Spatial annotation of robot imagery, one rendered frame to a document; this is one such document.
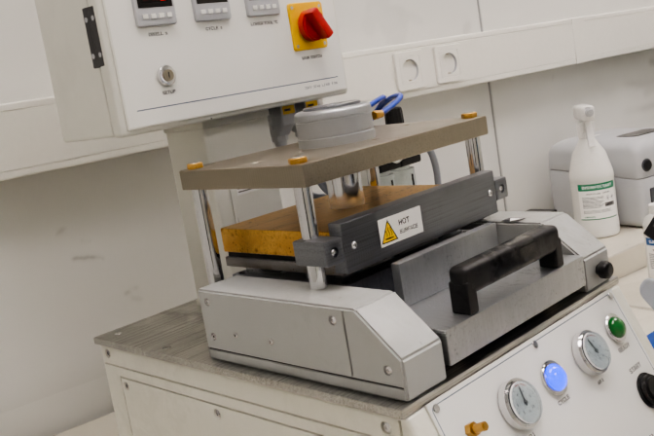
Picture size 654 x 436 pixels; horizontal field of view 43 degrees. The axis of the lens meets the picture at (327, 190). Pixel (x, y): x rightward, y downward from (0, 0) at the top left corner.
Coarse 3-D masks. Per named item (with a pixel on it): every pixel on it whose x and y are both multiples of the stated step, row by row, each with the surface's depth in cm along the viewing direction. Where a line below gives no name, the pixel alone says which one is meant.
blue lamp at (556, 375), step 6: (552, 366) 71; (558, 366) 71; (546, 372) 71; (552, 372) 71; (558, 372) 71; (564, 372) 71; (552, 378) 70; (558, 378) 70; (564, 378) 71; (552, 384) 70; (558, 384) 70; (564, 384) 71
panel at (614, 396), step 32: (576, 320) 77; (608, 320) 79; (512, 352) 70; (544, 352) 72; (640, 352) 81; (480, 384) 66; (544, 384) 70; (576, 384) 73; (608, 384) 76; (640, 384) 78; (448, 416) 63; (480, 416) 65; (544, 416) 69; (576, 416) 71; (608, 416) 74; (640, 416) 76
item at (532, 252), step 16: (512, 240) 73; (528, 240) 73; (544, 240) 74; (560, 240) 76; (480, 256) 69; (496, 256) 69; (512, 256) 71; (528, 256) 73; (544, 256) 75; (560, 256) 76; (464, 272) 66; (480, 272) 68; (496, 272) 69; (512, 272) 71; (464, 288) 67; (480, 288) 68; (464, 304) 67
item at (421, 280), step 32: (416, 256) 73; (448, 256) 76; (576, 256) 79; (416, 288) 73; (448, 288) 76; (512, 288) 72; (544, 288) 74; (576, 288) 78; (448, 320) 67; (480, 320) 67; (512, 320) 71; (448, 352) 65
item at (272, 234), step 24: (336, 192) 83; (360, 192) 84; (384, 192) 90; (408, 192) 87; (264, 216) 87; (288, 216) 84; (336, 216) 80; (240, 240) 82; (264, 240) 79; (288, 240) 77; (240, 264) 83; (264, 264) 80; (288, 264) 77
